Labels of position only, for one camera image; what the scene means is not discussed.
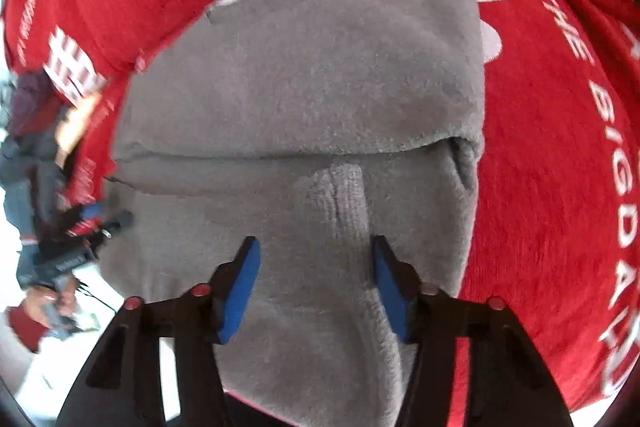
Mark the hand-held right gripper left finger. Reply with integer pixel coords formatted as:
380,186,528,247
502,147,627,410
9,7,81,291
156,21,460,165
55,235,262,427

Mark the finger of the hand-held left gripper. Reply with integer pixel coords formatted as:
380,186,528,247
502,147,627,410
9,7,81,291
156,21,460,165
67,202,107,239
80,211,135,253

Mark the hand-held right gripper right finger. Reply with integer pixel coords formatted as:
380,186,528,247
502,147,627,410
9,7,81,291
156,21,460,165
371,234,576,427

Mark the grey sweater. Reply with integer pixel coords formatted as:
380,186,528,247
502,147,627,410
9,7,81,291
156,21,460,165
97,0,488,427

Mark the pile of dark clothes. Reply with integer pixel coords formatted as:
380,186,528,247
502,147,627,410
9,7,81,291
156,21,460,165
0,69,108,238

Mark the person's left hand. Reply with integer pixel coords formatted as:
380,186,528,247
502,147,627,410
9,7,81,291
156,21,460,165
24,286,77,325

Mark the red printed sofa cover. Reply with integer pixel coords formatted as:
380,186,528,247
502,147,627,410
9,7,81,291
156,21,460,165
0,0,640,427

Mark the black cable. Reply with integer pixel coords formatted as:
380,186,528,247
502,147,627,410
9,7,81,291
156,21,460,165
74,276,124,314

